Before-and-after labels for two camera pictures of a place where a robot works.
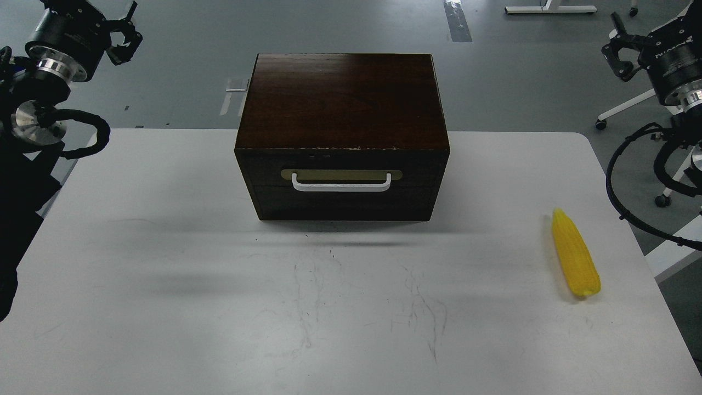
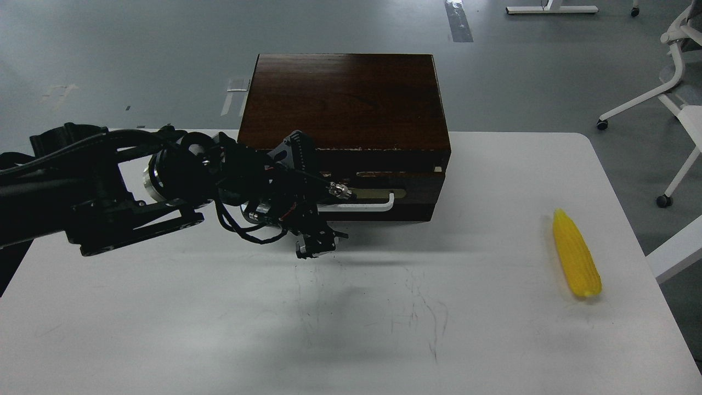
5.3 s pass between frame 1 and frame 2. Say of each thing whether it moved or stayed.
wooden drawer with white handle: moved
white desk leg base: stayed
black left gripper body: moved
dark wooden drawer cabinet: stayed
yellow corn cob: stayed
